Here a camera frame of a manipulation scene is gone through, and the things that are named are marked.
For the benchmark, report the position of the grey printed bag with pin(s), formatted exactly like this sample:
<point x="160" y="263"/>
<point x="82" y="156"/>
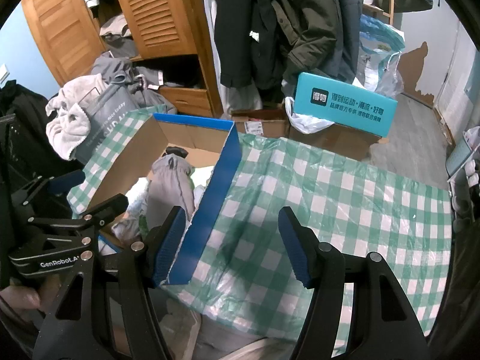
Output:
<point x="108" y="116"/>

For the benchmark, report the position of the metal shoe rack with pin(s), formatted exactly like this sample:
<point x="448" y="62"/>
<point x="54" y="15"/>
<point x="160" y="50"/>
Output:
<point x="457" y="161"/>

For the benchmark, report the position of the blue clear plastic bag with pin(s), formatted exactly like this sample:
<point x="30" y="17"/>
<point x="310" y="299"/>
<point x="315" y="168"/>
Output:
<point x="378" y="37"/>

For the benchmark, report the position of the black sock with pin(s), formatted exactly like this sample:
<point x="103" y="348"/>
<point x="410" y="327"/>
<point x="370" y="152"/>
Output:
<point x="176" y="152"/>

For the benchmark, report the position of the rows of shoes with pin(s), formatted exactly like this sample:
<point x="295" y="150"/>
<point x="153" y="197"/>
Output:
<point x="472" y="180"/>

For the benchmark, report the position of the wooden wardrobe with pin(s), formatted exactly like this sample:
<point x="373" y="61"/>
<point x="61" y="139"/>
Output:
<point x="208" y="78"/>

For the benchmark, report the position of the green checked plastic tablecloth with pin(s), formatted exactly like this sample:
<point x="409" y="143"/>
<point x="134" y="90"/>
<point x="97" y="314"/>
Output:
<point x="318" y="195"/>

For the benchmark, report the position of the white plastic bag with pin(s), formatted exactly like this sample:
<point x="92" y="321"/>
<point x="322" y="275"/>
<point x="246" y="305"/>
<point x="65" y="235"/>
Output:
<point x="307" y="123"/>

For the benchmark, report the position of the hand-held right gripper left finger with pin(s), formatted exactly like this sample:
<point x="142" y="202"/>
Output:
<point x="170" y="247"/>

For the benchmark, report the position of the dark grey coat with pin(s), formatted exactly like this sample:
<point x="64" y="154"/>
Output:
<point x="348" y="26"/>

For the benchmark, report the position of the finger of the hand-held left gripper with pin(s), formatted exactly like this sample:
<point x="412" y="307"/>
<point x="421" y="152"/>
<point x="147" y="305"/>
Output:
<point x="108" y="208"/>
<point x="67" y="183"/>

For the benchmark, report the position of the person's grey clothing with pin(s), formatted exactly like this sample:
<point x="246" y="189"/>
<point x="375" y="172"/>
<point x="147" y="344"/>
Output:
<point x="232" y="345"/>

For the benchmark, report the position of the teal shoebox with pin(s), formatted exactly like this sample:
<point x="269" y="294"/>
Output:
<point x="345" y="97"/>

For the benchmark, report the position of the dark cloth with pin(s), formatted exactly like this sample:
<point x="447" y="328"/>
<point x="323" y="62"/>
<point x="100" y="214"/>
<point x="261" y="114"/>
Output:
<point x="30" y="101"/>

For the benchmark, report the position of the blue-edged cardboard box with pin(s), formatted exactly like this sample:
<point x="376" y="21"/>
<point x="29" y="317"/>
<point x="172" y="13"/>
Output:
<point x="225" y="180"/>

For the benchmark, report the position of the white towel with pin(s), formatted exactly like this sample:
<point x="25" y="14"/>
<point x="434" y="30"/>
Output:
<point x="71" y="127"/>

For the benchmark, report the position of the grey hoodie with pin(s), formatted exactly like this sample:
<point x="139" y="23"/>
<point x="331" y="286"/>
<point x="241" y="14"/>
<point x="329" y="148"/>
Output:
<point x="108" y="67"/>

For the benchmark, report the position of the white patterned cloth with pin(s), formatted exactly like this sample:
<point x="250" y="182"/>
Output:
<point x="137" y="195"/>

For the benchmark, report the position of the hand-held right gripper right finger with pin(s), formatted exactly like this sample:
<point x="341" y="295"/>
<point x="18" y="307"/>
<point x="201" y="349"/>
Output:
<point x="296" y="247"/>

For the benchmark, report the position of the wooden louvered door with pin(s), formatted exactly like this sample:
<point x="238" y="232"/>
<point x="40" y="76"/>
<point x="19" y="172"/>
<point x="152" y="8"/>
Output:
<point x="153" y="11"/>
<point x="60" y="26"/>

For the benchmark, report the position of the person's left hand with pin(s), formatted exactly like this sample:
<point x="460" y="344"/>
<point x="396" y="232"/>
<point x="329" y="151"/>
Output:
<point x="22" y="300"/>

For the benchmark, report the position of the black jacket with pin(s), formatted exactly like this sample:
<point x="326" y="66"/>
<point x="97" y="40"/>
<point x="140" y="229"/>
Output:
<point x="240" y="26"/>

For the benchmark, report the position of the open cardboard box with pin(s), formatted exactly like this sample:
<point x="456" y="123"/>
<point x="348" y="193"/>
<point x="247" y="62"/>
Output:
<point x="270" y="129"/>

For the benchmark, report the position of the white door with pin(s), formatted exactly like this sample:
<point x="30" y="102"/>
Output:
<point x="457" y="82"/>

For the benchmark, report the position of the wooden drawer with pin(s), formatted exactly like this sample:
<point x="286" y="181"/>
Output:
<point x="187" y="99"/>

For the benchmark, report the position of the white wall switch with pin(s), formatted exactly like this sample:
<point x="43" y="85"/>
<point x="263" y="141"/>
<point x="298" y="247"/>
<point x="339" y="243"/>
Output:
<point x="3" y="72"/>

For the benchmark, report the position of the grey sock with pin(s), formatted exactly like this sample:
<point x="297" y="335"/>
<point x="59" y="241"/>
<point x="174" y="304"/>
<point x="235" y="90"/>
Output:
<point x="168" y="187"/>

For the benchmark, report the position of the grey clothes pile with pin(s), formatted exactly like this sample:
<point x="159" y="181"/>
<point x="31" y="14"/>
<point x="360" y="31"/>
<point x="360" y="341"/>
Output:
<point x="116" y="30"/>

